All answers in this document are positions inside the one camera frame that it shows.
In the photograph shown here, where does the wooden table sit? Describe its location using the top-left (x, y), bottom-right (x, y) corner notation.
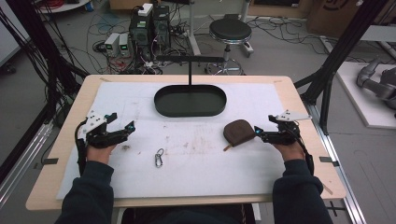
top-left (25, 74), bottom-right (347, 212)

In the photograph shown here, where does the aluminium rail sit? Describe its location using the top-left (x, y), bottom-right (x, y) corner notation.
top-left (305, 102), bottom-right (369, 224)
top-left (0, 120), bottom-right (54, 208)

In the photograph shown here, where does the person's left hand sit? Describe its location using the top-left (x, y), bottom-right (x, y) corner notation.
top-left (86, 143), bottom-right (118, 165)

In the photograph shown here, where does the silver carabiner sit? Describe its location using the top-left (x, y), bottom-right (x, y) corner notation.
top-left (154, 147), bottom-right (165, 169)

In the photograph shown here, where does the cardboard box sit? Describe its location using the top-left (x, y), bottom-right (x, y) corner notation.
top-left (305, 0), bottom-right (396, 40)

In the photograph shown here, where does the white box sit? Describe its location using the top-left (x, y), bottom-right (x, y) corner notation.
top-left (136, 3), bottom-right (154, 18)

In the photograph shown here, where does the black metal frame post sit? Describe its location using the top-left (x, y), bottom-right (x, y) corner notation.
top-left (293, 0), bottom-right (390, 136)

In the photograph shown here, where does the black round stool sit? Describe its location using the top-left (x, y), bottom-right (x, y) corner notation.
top-left (205, 18), bottom-right (255, 77)

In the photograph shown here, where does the person's right hand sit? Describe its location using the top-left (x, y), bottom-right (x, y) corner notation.
top-left (273, 141), bottom-right (306, 162)

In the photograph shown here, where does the black stand with oval tray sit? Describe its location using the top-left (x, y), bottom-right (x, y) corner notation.
top-left (153, 55), bottom-right (228, 119)

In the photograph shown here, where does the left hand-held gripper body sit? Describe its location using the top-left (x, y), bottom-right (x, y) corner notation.
top-left (74, 109), bottom-right (123, 149)

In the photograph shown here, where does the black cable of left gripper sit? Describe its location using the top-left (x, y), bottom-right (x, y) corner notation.
top-left (74, 120), bottom-right (89, 177)

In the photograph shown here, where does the grey power supply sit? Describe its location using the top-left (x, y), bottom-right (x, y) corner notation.
top-left (104, 32), bottom-right (121, 58)
top-left (118, 33), bottom-right (132, 58)

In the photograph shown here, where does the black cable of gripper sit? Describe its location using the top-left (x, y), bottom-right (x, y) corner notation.
top-left (74, 120), bottom-right (89, 177)
top-left (292, 129), bottom-right (316, 175)

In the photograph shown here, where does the brown leather pouch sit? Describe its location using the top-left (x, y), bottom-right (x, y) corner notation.
top-left (222, 119), bottom-right (258, 153)

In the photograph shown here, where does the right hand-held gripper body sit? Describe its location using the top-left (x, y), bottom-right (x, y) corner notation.
top-left (263, 109), bottom-right (313, 147)

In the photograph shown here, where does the white platform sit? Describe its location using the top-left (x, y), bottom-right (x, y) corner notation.
top-left (335, 61), bottom-right (396, 131)

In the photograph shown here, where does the black frame post with cables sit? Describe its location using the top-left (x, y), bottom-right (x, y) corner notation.
top-left (0, 0), bottom-right (91, 125)

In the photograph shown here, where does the white desk leg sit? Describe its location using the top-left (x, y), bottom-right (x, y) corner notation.
top-left (186, 0), bottom-right (203, 57)

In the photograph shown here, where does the white felt mat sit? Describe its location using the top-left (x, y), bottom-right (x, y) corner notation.
top-left (55, 81), bottom-right (292, 201)

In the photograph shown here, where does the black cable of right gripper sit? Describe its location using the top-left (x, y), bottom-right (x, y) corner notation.
top-left (292, 129), bottom-right (316, 175)

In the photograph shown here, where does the black computer tower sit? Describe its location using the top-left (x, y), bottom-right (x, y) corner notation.
top-left (152, 4), bottom-right (172, 49)
top-left (128, 11), bottom-right (155, 61)

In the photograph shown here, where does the bundle of floor cables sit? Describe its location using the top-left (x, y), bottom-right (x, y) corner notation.
top-left (248, 15), bottom-right (340, 57)

